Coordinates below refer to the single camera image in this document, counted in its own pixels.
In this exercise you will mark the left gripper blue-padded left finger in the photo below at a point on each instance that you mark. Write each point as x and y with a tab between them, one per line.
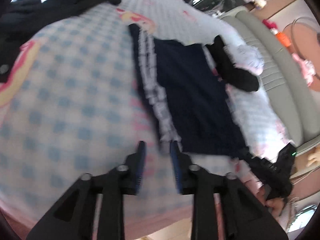
72	215

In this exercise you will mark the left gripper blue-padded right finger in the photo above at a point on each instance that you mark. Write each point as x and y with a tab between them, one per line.
223	207

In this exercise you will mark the navy striped track pants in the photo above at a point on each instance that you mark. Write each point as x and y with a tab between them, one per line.
186	102

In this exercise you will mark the person right hand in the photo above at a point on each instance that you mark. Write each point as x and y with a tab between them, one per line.
277	204

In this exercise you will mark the grey padded headboard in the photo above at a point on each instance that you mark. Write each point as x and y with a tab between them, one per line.
288	92

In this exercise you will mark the folded pink garment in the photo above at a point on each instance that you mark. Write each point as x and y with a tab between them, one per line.
253	68

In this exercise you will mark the blue checkered cartoon blanket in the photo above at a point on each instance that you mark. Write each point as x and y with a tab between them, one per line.
79	99

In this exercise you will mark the folded black garment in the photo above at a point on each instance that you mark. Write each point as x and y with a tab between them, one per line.
226	69

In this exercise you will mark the folded white printed garment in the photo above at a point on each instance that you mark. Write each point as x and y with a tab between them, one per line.
244	54

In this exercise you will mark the orange plush toy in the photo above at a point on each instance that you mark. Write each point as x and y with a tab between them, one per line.
283	39

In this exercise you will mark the red plush toy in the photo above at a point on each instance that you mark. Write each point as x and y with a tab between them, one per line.
272	26

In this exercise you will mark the black jacket on bed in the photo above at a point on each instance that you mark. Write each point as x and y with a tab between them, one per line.
24	18

